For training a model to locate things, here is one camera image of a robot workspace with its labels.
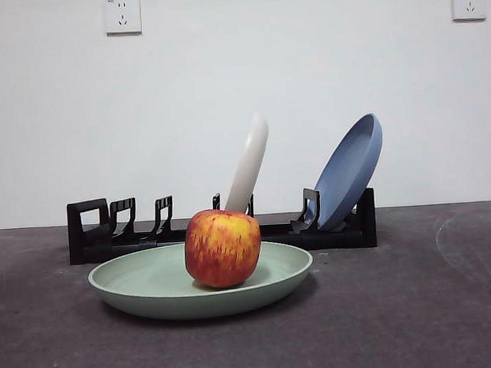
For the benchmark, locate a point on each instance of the red yellow apple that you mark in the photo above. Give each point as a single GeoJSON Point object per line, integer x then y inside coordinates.
{"type": "Point", "coordinates": [222, 247]}

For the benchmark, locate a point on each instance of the green round plate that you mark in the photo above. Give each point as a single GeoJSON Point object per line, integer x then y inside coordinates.
{"type": "Point", "coordinates": [151, 279]}

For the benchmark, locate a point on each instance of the cream white round plate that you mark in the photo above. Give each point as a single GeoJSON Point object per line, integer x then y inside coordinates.
{"type": "Point", "coordinates": [250, 163]}

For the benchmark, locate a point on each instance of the blue round plate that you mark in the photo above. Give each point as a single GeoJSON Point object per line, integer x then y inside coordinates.
{"type": "Point", "coordinates": [348, 178]}

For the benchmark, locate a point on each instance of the black plastic plate rack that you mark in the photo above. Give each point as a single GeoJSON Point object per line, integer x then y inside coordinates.
{"type": "Point", "coordinates": [335, 240]}

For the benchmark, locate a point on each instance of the white wall socket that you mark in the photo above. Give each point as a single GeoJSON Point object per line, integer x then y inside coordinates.
{"type": "Point", "coordinates": [123, 15]}
{"type": "Point", "coordinates": [468, 2]}

